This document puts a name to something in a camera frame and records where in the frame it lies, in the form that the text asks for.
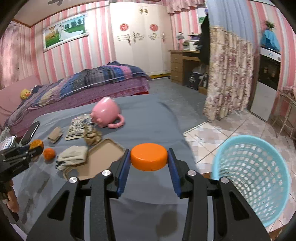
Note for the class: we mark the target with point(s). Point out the person's left hand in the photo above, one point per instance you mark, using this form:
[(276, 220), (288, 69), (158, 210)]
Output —
[(12, 199)]

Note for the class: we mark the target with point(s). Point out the framed wedding photo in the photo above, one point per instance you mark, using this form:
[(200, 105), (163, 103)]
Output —
[(64, 31)]

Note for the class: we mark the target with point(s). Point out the patterned booklet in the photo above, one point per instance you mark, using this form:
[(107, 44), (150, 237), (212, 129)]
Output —
[(79, 126)]

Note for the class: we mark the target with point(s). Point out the yellow duck plush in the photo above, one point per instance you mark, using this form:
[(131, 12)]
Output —
[(25, 93)]

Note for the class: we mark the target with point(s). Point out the light blue plastic basket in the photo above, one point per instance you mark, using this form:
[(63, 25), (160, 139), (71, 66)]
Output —
[(258, 171)]

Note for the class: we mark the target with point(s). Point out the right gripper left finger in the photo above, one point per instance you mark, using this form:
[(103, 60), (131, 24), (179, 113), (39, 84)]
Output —
[(63, 218)]

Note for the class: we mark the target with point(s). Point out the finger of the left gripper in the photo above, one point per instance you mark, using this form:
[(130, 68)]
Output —
[(16, 152)]

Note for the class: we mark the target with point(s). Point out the orange round lid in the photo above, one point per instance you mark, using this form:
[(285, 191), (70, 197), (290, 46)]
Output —
[(149, 157)]

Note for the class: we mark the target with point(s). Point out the black hanging coat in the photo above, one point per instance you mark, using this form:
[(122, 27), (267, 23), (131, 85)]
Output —
[(204, 54)]

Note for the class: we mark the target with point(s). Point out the black glasses case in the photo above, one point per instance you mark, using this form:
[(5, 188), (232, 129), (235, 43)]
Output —
[(30, 133)]

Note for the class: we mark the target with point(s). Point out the bed with striped quilt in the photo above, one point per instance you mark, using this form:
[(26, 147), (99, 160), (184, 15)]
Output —
[(85, 87)]

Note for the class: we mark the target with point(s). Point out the floral curtain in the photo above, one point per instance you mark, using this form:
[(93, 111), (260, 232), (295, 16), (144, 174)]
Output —
[(230, 74)]

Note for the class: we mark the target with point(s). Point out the white wardrobe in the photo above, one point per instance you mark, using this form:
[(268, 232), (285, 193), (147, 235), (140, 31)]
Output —
[(142, 36)]

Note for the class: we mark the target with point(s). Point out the wooden desk with drawers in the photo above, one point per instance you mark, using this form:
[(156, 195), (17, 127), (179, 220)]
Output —
[(187, 69)]

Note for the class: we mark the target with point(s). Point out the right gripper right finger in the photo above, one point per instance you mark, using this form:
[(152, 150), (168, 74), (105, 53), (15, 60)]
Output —
[(216, 209)]

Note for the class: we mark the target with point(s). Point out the pink piggy bank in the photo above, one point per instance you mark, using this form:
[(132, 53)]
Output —
[(106, 113)]

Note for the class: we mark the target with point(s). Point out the small orange ball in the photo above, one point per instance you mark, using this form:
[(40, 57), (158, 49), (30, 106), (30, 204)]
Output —
[(49, 154)]

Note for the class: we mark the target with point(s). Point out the tan phone case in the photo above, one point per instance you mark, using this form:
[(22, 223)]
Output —
[(98, 159)]

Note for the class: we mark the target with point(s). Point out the brown cardboard roll far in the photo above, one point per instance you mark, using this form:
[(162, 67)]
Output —
[(55, 135)]

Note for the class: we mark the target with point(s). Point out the brown paper ball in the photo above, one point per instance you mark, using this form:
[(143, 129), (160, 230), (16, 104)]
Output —
[(91, 135)]

